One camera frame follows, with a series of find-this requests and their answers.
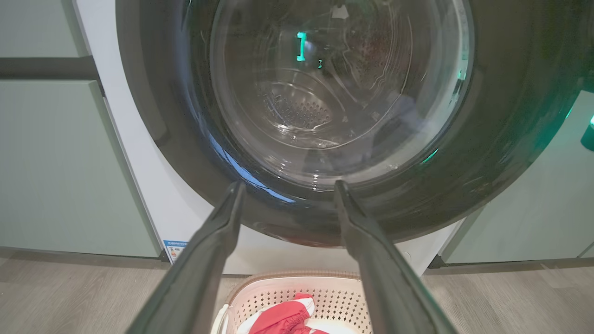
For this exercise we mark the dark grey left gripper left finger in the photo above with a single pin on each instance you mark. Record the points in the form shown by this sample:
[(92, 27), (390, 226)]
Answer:
[(195, 269)]

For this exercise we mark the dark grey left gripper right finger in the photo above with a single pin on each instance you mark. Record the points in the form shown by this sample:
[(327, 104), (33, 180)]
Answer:
[(390, 287)]

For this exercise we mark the red white striped garment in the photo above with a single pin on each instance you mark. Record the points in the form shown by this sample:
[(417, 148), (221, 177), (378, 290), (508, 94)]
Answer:
[(283, 317)]

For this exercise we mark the black round glass washer door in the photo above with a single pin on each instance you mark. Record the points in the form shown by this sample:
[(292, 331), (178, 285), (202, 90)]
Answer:
[(487, 139)]

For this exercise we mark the cream perforated laundry basket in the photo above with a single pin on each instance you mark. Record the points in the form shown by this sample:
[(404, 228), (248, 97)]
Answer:
[(334, 297)]

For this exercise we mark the white front-load washing machine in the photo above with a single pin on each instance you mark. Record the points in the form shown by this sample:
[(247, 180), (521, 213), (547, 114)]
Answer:
[(139, 162)]

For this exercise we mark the blue energy label sticker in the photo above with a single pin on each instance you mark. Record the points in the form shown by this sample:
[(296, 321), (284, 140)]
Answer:
[(175, 250)]

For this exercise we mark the pale green plain cabinet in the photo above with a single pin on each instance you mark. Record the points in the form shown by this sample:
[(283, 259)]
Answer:
[(533, 213)]

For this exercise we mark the pale green cabinet with dark gap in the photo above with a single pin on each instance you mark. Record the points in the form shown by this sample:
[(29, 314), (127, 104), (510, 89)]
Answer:
[(55, 162)]

